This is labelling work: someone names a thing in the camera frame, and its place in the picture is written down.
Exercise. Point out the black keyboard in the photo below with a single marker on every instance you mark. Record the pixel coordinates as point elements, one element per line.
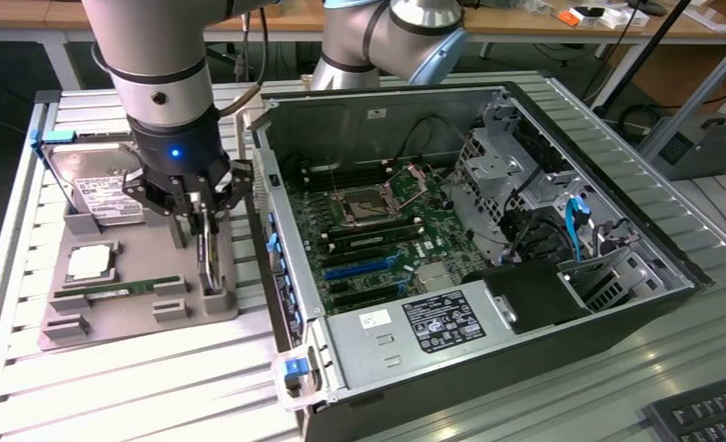
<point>707,410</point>

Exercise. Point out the black open PC case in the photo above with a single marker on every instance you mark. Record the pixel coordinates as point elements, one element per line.
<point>584,359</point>

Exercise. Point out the wooden desk grey legs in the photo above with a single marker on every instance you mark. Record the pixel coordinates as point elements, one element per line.
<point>19,18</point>
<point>522,23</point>

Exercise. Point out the silver CPU chip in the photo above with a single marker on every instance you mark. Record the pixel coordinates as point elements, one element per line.
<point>89,263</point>

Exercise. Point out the metal disk bay cage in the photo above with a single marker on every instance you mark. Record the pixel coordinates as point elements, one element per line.
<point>492,170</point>

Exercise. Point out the green motherboard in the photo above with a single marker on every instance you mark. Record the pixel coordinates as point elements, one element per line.
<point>435,230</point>

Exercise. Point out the black RAM slot bank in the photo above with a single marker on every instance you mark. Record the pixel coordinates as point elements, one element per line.
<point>343,177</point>
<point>374,235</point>

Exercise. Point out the black plastic air shroud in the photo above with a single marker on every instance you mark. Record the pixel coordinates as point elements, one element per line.
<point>522,294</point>

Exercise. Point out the grey equipment box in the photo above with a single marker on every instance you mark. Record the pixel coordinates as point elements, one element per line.
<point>707,152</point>

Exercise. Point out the black graphics card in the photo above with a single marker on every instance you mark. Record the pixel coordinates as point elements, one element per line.
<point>210,262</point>

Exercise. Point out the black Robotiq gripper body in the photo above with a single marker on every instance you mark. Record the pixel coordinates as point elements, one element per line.
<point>178,147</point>

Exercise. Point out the hard disk in blue caddy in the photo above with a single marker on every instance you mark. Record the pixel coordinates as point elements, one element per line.
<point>92,193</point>

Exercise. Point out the CPU socket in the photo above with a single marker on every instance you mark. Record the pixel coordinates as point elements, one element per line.
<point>362,209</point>

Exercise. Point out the small orange box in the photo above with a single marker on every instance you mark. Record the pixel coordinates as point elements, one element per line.
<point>568,17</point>

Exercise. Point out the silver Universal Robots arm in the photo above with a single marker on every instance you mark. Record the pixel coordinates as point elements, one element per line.
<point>154,55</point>

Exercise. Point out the black stand pole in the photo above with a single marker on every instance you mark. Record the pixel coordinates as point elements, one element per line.
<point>649,46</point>

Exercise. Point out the green RAM stick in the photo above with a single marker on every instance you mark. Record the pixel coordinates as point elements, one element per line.
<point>116,287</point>

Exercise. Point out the metal socket cover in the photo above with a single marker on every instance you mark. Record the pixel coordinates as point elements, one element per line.
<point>406,184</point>

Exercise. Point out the grey power supply unit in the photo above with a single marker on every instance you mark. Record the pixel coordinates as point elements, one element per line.
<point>369,350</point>

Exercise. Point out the grey plastic parts rack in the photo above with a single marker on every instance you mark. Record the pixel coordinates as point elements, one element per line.
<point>135,258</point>

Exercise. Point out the small white box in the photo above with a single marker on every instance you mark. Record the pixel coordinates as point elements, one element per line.
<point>621,18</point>

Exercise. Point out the silver chipset heat sink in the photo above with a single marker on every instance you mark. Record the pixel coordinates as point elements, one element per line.
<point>435,275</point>

